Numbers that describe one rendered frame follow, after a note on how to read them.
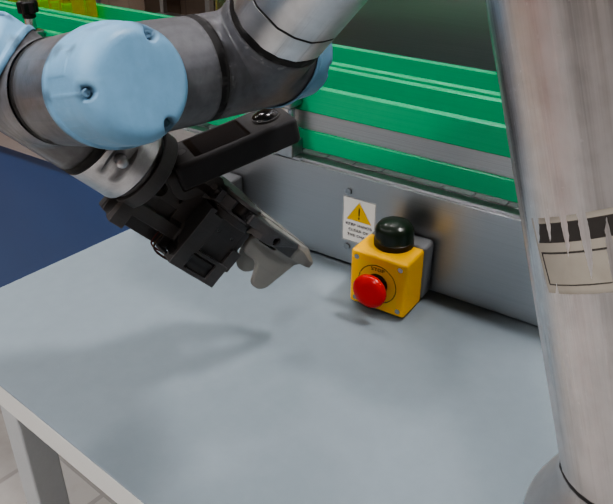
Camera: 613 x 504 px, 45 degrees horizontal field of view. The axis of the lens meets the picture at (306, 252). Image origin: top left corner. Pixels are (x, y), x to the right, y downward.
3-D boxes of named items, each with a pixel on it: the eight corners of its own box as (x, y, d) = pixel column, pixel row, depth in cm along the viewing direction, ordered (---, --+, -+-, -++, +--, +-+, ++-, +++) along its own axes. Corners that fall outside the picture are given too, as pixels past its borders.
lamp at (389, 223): (420, 240, 83) (422, 217, 81) (402, 258, 80) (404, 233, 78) (385, 230, 85) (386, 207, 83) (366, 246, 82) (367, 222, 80)
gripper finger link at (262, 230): (273, 244, 71) (209, 200, 66) (285, 230, 71) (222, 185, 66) (294, 267, 68) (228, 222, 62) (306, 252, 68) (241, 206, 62)
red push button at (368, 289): (398, 270, 80) (383, 284, 78) (395, 300, 82) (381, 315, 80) (366, 259, 82) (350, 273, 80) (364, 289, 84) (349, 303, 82)
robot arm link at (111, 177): (112, 84, 61) (138, 114, 55) (154, 115, 64) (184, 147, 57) (57, 154, 62) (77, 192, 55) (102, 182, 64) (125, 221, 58)
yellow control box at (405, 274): (429, 294, 87) (435, 239, 83) (400, 325, 82) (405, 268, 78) (377, 276, 90) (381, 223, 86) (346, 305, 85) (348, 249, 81)
